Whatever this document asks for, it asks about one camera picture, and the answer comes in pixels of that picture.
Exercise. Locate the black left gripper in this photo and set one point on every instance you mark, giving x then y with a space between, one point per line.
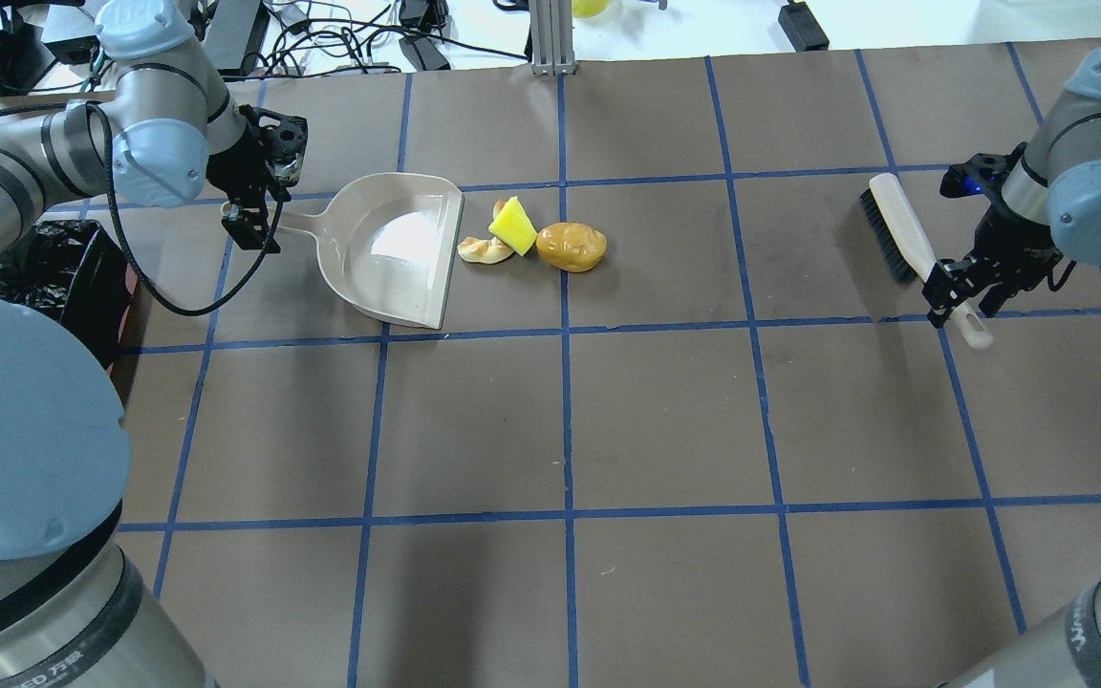
228 168

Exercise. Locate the yellow potato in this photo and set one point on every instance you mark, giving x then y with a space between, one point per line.
571 246

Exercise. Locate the yellow green sponge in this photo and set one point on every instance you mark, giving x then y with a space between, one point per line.
512 225

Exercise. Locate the beige plastic dustpan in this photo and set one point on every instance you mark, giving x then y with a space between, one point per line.
377 252

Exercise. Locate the black power adapter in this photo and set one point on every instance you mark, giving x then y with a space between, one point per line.
801 27

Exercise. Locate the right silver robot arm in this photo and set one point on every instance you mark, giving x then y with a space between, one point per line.
1045 206

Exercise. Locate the aluminium frame post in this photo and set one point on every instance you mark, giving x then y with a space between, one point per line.
550 32

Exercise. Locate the curved bread crust piece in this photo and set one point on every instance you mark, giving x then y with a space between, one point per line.
477 250

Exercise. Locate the beige hand brush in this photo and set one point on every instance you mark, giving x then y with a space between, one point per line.
907 251

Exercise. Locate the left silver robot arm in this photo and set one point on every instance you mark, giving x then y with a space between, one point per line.
74 609

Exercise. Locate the bin with black bag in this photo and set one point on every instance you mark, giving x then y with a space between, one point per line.
73 273

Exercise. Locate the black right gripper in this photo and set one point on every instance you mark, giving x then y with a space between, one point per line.
1016 244

